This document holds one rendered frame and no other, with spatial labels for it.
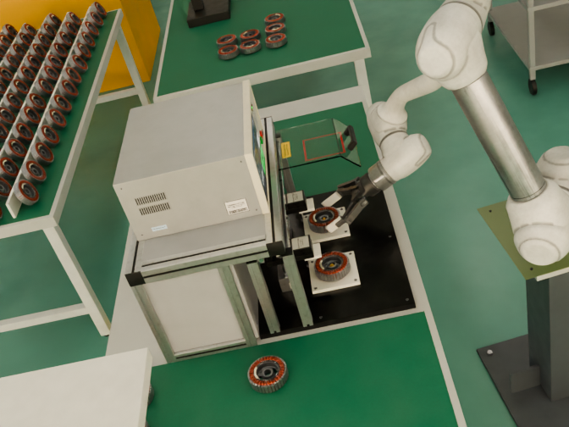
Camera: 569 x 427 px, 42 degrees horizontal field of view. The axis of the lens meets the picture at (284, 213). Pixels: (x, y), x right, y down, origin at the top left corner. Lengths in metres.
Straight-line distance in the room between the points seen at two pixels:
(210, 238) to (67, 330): 1.84
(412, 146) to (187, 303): 0.85
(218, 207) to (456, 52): 0.76
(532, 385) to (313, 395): 1.11
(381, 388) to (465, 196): 1.94
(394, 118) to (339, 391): 0.90
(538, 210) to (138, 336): 1.27
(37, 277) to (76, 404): 2.62
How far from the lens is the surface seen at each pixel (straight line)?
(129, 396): 1.61
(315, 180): 2.80
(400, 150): 2.37
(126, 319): 2.50
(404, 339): 2.14
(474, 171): 3.99
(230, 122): 2.14
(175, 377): 2.24
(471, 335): 3.14
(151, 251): 2.10
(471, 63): 1.90
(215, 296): 2.11
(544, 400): 2.91
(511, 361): 3.03
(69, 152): 3.59
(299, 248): 2.23
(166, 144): 2.14
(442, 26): 1.88
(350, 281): 2.29
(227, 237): 2.04
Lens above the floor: 2.33
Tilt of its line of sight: 36 degrees down
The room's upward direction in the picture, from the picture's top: 16 degrees counter-clockwise
